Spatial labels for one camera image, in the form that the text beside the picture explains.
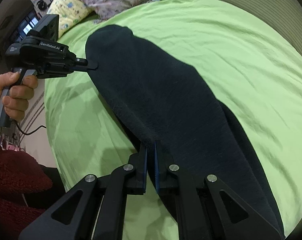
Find dark navy pants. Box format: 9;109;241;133
85;25;284;232

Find person's left hand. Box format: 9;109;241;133
0;72;38;121

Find yellow patterned pillow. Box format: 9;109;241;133
47;0;93;38

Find red knit sweater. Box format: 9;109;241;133
0;146;66;239

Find green bed sheet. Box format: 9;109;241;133
44;0;302;235

